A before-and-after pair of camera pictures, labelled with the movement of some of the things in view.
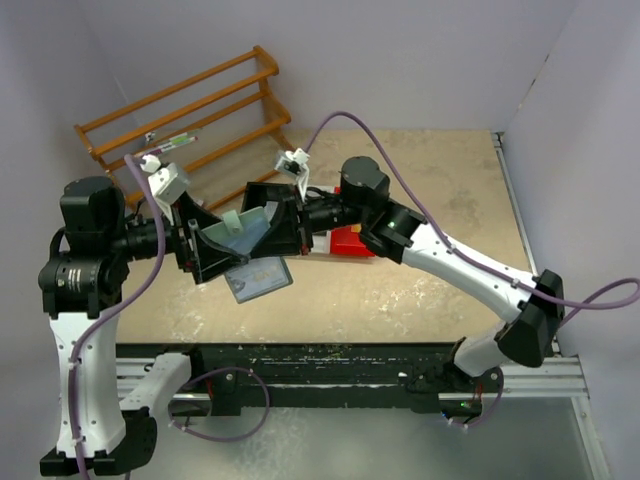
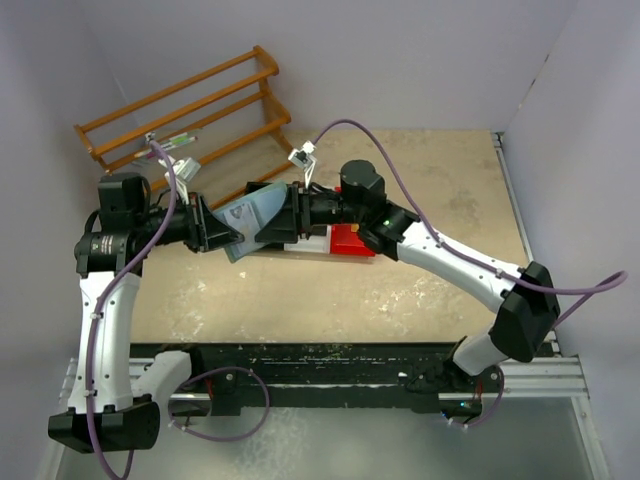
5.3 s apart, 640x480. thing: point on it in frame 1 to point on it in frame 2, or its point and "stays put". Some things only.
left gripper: [179, 238] to [198, 223]
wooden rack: [214, 136] stays put
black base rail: [237, 379] stays put
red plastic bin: [345, 242] stays put
